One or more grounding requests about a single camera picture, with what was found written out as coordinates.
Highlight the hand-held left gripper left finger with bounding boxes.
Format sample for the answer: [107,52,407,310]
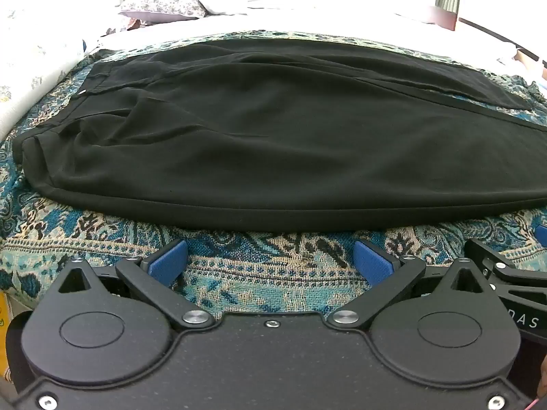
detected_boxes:
[57,240,215,331]

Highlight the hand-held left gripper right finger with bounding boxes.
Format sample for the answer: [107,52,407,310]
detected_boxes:
[326,240,497,332]

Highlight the black pants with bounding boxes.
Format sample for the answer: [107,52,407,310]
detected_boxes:
[12,38,547,232]

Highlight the teal paisley blanket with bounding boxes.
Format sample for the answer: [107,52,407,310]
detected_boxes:
[0,30,547,323]

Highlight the yellow object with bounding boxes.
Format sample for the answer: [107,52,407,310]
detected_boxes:
[0,292,11,380]

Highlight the white floral cushion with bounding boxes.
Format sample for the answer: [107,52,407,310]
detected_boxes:
[0,3,91,118]

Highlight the white bed sheet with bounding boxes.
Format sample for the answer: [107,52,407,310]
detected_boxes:
[95,5,520,71]

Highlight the purple floral pillow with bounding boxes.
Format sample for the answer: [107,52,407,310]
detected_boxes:
[117,0,211,25]

